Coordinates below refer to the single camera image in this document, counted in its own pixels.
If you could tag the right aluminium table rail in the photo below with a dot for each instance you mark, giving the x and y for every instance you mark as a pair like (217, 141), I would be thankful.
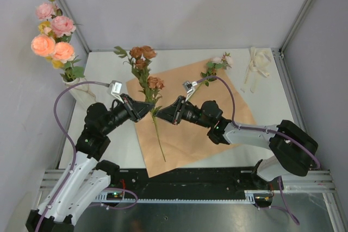
(291, 96)

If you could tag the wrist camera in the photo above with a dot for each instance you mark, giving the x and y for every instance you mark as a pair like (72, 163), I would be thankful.
(189, 86)
(114, 90)

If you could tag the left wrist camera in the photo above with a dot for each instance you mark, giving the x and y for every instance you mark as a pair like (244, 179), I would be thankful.
(114, 90)

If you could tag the pale pink blossom stem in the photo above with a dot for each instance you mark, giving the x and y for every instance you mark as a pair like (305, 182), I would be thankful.
(212, 67)

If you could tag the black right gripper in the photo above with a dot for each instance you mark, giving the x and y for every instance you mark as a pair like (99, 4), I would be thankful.
(172, 113)

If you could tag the peach rose stem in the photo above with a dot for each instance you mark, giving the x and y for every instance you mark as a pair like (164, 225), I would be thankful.
(61, 55)

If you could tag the left aluminium frame post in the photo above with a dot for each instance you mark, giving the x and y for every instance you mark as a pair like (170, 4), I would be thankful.
(81, 39)

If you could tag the grey slotted cable duct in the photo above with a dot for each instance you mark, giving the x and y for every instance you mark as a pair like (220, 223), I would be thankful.
(115, 197)

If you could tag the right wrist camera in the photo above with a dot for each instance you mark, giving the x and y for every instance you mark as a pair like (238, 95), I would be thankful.
(189, 86)

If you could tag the brown rose stem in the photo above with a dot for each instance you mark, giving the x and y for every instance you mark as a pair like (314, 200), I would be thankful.
(140, 58)

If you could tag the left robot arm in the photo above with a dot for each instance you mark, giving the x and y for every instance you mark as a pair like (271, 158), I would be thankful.
(87, 173)

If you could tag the green and peach wrapping paper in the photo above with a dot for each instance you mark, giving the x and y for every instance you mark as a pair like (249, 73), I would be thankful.
(186, 143)

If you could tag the yellow rose stem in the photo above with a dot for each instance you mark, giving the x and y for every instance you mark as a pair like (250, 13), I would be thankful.
(45, 28)

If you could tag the white ribbed ceramic vase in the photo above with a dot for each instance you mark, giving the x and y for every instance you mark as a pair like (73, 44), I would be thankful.
(82, 94)

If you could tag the pink peony stem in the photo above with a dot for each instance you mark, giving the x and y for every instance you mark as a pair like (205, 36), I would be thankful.
(62, 26)

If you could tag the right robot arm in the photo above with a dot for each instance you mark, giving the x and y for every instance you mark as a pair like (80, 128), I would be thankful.
(224, 131)

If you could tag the cream printed ribbon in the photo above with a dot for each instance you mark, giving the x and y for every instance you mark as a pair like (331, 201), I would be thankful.
(257, 68)

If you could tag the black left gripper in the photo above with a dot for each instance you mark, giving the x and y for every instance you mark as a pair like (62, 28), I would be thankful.
(136, 110)

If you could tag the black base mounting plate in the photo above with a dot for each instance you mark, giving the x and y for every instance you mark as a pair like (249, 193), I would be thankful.
(193, 183)

